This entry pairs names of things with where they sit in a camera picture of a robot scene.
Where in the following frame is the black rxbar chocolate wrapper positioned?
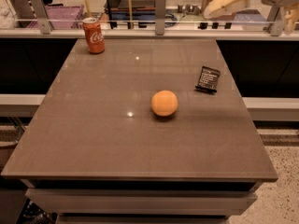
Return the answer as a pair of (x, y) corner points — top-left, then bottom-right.
(195, 66), (221, 93)

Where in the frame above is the red coke can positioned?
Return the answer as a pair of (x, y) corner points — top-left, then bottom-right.
(83, 17), (105, 54)

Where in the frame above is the orange and blue cart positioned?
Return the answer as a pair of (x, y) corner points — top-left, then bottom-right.
(105, 0), (167, 28)

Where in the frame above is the orange fruit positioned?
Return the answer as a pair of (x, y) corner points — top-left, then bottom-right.
(151, 91), (178, 117)

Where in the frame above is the purple plastic crate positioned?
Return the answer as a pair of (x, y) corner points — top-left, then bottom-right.
(27, 4), (85, 30)

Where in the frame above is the glass railing with metal posts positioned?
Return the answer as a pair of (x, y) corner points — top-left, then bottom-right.
(0, 0), (298, 40)

